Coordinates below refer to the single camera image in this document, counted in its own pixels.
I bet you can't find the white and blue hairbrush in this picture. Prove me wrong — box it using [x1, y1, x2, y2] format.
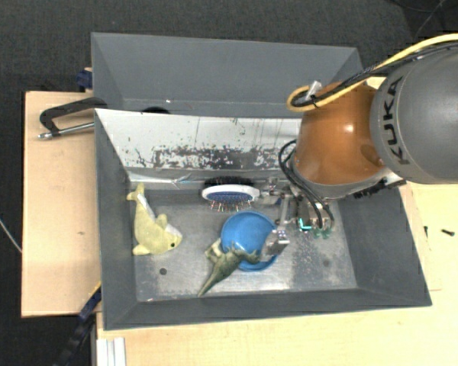
[201, 183, 260, 214]

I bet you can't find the yellow toy dolphin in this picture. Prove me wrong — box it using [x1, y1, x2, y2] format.
[126, 182, 183, 257]

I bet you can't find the grey metal bin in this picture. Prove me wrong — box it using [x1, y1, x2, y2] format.
[90, 31, 433, 331]

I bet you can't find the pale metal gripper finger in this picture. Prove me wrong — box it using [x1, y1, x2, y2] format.
[256, 179, 288, 207]
[264, 227, 292, 262]

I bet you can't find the green toy dinosaur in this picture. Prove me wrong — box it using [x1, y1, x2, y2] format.
[196, 240, 261, 298]

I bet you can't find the blue bowl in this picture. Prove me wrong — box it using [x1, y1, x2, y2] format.
[220, 210, 280, 272]

